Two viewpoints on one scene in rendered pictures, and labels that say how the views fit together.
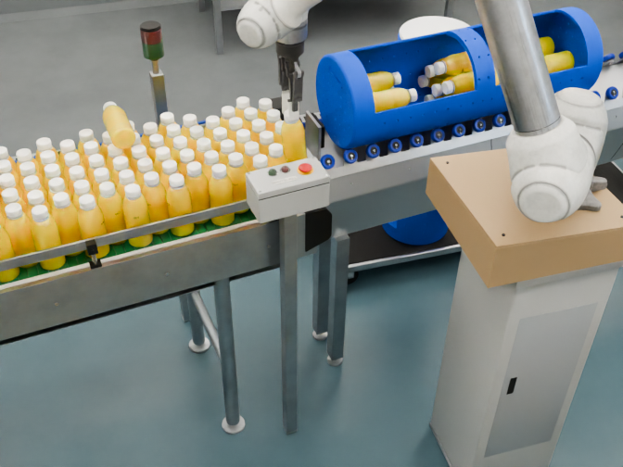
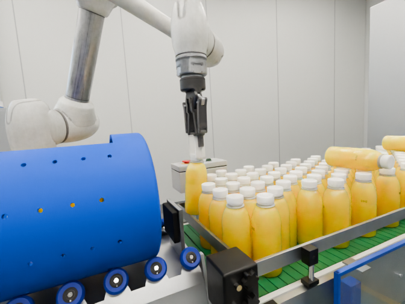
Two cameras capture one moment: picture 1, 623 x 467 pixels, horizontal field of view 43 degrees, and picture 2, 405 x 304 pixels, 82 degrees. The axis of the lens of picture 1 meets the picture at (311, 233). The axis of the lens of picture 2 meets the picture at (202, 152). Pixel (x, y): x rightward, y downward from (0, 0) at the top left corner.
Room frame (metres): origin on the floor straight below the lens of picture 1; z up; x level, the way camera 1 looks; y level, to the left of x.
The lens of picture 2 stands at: (2.60, 0.07, 1.24)
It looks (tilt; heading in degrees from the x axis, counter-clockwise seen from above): 7 degrees down; 179
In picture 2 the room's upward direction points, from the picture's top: 3 degrees counter-clockwise
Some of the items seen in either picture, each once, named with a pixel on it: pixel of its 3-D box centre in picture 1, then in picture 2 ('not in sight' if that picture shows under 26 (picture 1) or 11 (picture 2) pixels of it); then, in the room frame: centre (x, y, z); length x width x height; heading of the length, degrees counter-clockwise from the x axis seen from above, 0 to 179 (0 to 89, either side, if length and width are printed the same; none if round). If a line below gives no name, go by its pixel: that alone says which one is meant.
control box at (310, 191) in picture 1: (287, 189); (199, 174); (1.69, 0.06, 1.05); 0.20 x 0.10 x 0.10; 114
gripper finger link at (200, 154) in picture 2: (286, 101); (199, 146); (1.92, 0.07, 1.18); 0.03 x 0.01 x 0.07; 114
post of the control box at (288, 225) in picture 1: (288, 331); not in sight; (1.69, 0.06, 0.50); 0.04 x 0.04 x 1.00; 24
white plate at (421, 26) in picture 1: (438, 34); not in sight; (2.64, -0.44, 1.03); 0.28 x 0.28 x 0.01
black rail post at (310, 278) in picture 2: not in sight; (310, 265); (2.15, 0.29, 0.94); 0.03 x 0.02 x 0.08; 114
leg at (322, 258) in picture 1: (321, 277); not in sight; (2.13, -0.04, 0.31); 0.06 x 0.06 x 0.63; 24
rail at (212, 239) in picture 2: not in sight; (202, 230); (2.00, 0.07, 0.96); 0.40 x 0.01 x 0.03; 24
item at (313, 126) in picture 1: (315, 135); (173, 228); (2.04, -0.01, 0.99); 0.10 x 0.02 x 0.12; 24
